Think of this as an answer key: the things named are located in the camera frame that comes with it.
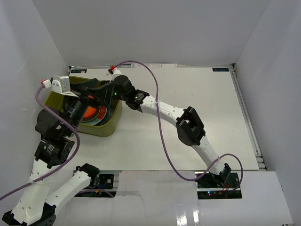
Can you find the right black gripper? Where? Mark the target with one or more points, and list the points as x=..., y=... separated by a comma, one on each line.
x=114, y=100

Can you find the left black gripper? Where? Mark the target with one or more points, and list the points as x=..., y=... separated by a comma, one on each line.
x=81, y=96

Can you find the teal scalloped plate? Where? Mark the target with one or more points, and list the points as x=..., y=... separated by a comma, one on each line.
x=105, y=119

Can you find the teal and red floral plate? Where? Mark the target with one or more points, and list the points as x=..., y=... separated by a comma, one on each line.
x=101, y=115

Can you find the orange plate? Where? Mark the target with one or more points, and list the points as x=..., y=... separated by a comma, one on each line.
x=90, y=113

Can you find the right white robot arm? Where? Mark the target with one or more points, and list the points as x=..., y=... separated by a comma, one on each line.
x=190, y=129

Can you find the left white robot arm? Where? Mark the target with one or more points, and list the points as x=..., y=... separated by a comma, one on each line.
x=38, y=206

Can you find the olive green plastic bin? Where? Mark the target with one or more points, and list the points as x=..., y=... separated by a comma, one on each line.
x=110, y=124

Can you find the left blue table label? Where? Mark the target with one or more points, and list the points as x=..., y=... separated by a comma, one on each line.
x=78, y=71

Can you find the blue table label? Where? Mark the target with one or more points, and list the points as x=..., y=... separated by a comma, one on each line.
x=220, y=69
x=78, y=71

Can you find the right blue table label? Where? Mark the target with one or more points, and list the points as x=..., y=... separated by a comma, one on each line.
x=220, y=69

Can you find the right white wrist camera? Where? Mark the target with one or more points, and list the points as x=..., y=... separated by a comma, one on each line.
x=113, y=72

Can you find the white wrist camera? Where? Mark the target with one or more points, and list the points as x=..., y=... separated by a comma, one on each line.
x=113, y=72
x=59, y=84

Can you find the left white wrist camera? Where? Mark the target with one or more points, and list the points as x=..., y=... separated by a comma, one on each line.
x=59, y=84

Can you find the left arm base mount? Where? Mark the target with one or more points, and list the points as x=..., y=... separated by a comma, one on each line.
x=101, y=190

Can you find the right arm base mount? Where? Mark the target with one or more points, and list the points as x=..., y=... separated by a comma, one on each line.
x=207, y=189

